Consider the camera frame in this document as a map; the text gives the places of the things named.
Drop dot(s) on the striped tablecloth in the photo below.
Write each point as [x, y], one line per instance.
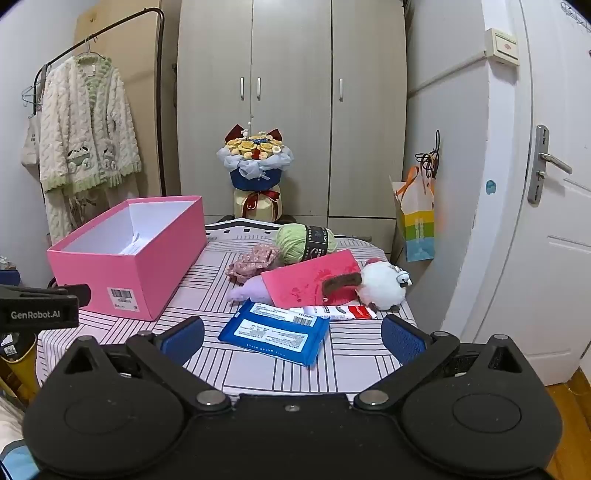
[207, 295]

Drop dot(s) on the blue wet wipes pack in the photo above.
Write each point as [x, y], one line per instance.
[272, 332]

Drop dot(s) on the beige light switch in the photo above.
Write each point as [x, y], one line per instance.
[501, 46]

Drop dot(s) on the green yarn ball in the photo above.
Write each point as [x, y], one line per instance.
[295, 242]

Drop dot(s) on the blue wall sticker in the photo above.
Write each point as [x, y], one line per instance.
[491, 187]

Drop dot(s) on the white sheep plush toy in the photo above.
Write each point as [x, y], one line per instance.
[381, 286]

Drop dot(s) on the pink cardboard box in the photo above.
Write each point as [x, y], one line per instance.
[138, 272]

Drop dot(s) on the grey wooden wardrobe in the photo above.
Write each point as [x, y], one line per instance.
[300, 69]

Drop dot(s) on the white door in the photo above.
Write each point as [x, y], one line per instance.
[545, 254]

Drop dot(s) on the black clothes rack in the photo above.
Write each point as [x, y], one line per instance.
[161, 115]

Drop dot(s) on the pink floral scrunchie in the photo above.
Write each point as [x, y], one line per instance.
[251, 265]

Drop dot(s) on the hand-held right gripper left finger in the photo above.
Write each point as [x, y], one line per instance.
[184, 339]

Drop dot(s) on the flower bouquet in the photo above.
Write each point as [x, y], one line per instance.
[251, 175]

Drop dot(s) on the white tote bag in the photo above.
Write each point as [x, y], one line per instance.
[30, 143]

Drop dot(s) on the white green knit cardigan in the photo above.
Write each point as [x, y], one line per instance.
[87, 129]

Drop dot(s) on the pink red towel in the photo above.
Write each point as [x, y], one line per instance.
[300, 281]

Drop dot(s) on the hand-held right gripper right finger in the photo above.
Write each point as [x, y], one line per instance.
[401, 339]

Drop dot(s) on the white red tube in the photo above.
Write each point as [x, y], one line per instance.
[360, 312]

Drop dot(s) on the colourful paper bag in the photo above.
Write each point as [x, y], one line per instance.
[418, 230]

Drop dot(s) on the purple plush toy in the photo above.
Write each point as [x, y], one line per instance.
[254, 290]

